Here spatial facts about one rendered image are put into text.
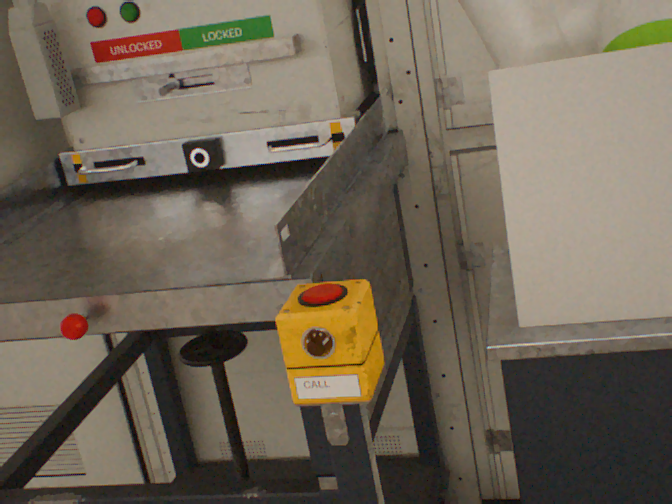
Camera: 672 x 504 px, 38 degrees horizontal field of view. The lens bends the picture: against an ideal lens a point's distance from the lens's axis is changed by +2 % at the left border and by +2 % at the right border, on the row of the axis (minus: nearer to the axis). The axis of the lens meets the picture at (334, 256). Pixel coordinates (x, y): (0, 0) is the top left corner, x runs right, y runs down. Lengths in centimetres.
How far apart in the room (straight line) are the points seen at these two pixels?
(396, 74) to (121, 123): 49
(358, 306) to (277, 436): 122
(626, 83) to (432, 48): 72
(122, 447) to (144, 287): 104
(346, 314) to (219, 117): 82
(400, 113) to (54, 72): 60
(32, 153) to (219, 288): 82
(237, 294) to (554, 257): 38
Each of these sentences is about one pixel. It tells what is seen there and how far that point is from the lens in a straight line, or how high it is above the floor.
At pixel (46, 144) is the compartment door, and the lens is 197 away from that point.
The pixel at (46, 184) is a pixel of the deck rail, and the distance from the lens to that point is 176.
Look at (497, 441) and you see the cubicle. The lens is 199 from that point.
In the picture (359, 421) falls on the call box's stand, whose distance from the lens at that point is 98.
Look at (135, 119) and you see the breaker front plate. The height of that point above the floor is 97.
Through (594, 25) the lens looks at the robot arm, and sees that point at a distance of 126.
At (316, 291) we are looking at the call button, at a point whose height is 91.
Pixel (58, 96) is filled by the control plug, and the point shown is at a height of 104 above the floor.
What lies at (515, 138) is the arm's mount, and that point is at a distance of 108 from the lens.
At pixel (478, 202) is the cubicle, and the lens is 178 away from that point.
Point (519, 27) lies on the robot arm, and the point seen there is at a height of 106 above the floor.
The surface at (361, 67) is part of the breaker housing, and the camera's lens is 179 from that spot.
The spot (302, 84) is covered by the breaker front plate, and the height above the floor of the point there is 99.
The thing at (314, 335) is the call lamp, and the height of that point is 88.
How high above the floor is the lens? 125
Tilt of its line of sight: 20 degrees down
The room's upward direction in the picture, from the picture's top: 11 degrees counter-clockwise
